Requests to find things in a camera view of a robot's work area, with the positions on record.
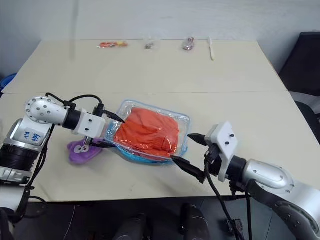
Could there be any orange-red cloth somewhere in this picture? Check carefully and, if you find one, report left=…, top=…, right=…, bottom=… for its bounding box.
left=113, top=107, right=181, bottom=159

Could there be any dark ribbed block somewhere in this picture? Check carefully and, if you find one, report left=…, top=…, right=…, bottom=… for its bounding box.
left=225, top=219, right=245, bottom=240

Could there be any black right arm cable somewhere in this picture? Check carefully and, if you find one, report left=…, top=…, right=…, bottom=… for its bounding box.
left=203, top=151, right=253, bottom=240

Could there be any purple plush toy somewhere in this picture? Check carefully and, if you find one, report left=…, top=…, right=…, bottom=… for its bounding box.
left=65, top=139, right=103, bottom=166

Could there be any cream white spoon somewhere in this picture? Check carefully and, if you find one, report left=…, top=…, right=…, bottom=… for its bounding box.
left=206, top=35, right=217, bottom=62

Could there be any clear packet with dark bits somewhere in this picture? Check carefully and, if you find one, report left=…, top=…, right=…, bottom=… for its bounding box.
left=142, top=36, right=161, bottom=51

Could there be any black chair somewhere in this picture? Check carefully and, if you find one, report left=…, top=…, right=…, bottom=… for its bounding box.
left=278, top=31, right=320, bottom=148

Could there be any clear blue-trimmed zipper pouch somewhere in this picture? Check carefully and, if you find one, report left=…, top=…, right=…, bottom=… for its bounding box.
left=103, top=99, right=194, bottom=167

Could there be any orange snack packet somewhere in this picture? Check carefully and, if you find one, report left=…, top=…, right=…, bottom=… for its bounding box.
left=98, top=40, right=130, bottom=50

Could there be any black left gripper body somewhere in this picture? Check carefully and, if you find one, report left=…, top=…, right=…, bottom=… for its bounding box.
left=83, top=103, right=106, bottom=149

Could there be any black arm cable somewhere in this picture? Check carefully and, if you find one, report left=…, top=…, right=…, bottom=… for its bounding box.
left=203, top=151, right=253, bottom=240
left=45, top=92, right=105, bottom=113

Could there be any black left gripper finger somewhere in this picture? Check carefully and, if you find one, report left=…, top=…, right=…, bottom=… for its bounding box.
left=102, top=109, right=126, bottom=124
left=90, top=140, right=116, bottom=149

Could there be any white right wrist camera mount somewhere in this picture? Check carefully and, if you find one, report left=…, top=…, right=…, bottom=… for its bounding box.
left=204, top=121, right=240, bottom=183

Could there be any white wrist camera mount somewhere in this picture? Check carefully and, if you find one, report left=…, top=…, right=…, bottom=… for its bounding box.
left=204, top=121, right=240, bottom=183
left=72, top=108, right=107, bottom=139

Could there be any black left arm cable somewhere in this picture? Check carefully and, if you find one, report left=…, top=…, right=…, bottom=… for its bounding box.
left=45, top=92, right=105, bottom=113

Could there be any blue bin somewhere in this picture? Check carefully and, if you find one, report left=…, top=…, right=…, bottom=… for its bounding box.
left=0, top=73, right=18, bottom=94

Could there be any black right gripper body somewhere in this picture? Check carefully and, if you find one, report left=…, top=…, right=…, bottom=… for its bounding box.
left=203, top=144, right=225, bottom=179

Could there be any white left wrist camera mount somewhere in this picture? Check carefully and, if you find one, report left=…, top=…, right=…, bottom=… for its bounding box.
left=72, top=108, right=107, bottom=139

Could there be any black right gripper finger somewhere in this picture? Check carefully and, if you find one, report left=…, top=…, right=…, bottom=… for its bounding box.
left=187, top=133, right=208, bottom=147
left=169, top=155, right=207, bottom=184

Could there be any dark rounded shape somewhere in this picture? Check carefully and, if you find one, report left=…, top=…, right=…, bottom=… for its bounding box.
left=116, top=213, right=148, bottom=240
left=179, top=203, right=211, bottom=240

